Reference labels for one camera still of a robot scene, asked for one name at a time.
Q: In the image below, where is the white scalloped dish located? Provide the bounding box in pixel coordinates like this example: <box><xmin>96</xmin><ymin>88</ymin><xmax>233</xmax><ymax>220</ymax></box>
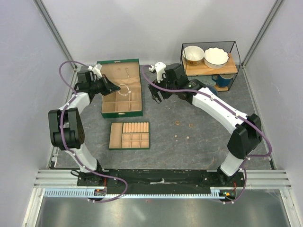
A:
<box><xmin>204</xmin><ymin>47</ymin><xmax>230</xmax><ymax>69</ymax></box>

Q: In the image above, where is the light blue cable duct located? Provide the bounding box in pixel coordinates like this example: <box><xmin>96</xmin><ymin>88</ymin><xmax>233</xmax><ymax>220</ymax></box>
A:
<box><xmin>44</xmin><ymin>188</ymin><xmax>226</xmax><ymax>200</ymax></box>

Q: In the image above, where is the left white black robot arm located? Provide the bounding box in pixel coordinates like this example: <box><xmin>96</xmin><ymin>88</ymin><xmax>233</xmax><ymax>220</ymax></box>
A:
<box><xmin>48</xmin><ymin>70</ymin><xmax>121</xmax><ymax>186</ymax></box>

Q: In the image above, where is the blue mug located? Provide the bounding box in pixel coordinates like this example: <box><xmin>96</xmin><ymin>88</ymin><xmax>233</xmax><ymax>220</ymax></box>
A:
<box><xmin>211</xmin><ymin>74</ymin><xmax>233</xmax><ymax>87</ymax></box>

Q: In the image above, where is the blue ceramic bowl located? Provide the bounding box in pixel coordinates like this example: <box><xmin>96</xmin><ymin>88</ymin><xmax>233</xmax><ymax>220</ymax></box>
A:
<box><xmin>206</xmin><ymin>85</ymin><xmax>218</xmax><ymax>96</ymax></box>

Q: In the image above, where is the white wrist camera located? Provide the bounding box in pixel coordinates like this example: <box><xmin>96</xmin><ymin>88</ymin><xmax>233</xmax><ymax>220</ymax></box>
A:
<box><xmin>88</xmin><ymin>64</ymin><xmax>103</xmax><ymax>79</ymax></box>
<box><xmin>149</xmin><ymin>62</ymin><xmax>166</xmax><ymax>83</ymax></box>

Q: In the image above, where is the purple cable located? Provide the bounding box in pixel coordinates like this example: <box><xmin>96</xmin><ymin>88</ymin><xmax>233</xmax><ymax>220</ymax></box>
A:
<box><xmin>58</xmin><ymin>61</ymin><xmax>130</xmax><ymax>204</ymax></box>
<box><xmin>141</xmin><ymin>64</ymin><xmax>272</xmax><ymax>205</ymax></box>

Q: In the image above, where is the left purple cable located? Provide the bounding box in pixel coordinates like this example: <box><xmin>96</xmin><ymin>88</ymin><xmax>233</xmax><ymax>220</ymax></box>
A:
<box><xmin>58</xmin><ymin>61</ymin><xmax>130</xmax><ymax>204</ymax></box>

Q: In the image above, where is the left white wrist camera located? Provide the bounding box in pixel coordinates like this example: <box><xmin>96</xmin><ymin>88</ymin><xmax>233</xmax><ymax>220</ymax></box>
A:
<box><xmin>88</xmin><ymin>64</ymin><xmax>103</xmax><ymax>79</ymax></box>

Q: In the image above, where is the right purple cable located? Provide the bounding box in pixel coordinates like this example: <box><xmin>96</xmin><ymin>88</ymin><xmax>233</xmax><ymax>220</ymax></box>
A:
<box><xmin>141</xmin><ymin>64</ymin><xmax>272</xmax><ymax>205</ymax></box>

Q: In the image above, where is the white ceramic bowl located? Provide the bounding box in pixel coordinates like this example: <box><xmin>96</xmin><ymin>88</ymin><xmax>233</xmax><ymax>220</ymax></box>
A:
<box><xmin>182</xmin><ymin>45</ymin><xmax>205</xmax><ymax>66</ymax></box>

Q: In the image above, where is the silver pearl bracelet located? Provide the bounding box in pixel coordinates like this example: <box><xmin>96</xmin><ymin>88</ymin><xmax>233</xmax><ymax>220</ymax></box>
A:
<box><xmin>117</xmin><ymin>83</ymin><xmax>131</xmax><ymax>96</ymax></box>

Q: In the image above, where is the green jewelry tray insert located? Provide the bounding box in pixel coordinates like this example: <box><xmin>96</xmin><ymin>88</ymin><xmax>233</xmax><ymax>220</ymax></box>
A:
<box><xmin>109</xmin><ymin>122</ymin><xmax>150</xmax><ymax>150</ymax></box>

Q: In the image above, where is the black wire shelf rack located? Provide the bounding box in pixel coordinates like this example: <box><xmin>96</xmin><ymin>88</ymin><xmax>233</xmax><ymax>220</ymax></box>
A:
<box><xmin>180</xmin><ymin>41</ymin><xmax>241</xmax><ymax>92</ymax></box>

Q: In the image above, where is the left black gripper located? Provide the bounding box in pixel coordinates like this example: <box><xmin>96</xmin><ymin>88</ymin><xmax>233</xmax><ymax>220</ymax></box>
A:
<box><xmin>89</xmin><ymin>74</ymin><xmax>121</xmax><ymax>96</ymax></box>

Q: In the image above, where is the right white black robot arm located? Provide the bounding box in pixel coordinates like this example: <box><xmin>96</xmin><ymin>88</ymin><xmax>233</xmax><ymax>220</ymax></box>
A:
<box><xmin>148</xmin><ymin>62</ymin><xmax>262</xmax><ymax>186</ymax></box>

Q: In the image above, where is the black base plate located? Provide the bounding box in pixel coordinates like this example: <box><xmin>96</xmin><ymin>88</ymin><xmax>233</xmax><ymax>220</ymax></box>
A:
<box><xmin>71</xmin><ymin>169</ymin><xmax>245</xmax><ymax>196</ymax></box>

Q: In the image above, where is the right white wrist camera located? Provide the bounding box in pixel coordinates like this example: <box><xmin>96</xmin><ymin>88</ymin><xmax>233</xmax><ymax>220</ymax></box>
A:
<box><xmin>149</xmin><ymin>62</ymin><xmax>166</xmax><ymax>83</ymax></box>

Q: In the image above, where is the green open jewelry box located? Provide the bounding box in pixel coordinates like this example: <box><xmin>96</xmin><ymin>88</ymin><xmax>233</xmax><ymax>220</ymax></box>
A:
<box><xmin>97</xmin><ymin>59</ymin><xmax>143</xmax><ymax>118</ymax></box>

